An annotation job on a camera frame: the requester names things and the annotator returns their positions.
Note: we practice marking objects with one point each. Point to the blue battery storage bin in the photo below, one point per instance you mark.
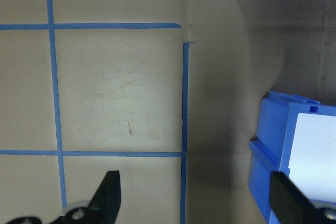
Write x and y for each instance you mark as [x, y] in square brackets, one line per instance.
[275, 129]

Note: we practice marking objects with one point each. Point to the white liner sheet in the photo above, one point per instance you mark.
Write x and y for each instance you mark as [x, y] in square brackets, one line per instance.
[315, 150]

